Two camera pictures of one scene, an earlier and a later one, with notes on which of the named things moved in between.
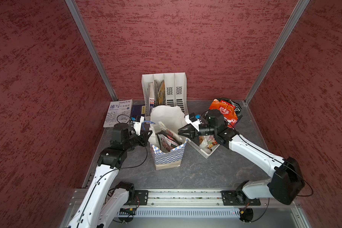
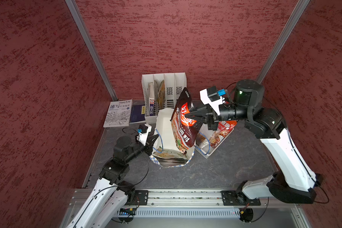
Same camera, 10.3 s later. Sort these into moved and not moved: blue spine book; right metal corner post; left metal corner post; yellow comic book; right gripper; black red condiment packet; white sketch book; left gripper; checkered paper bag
Moved: left gripper; checkered paper bag; black red condiment packet; right gripper
Not moved: white sketch book; left metal corner post; blue spine book; right metal corner post; yellow comic book
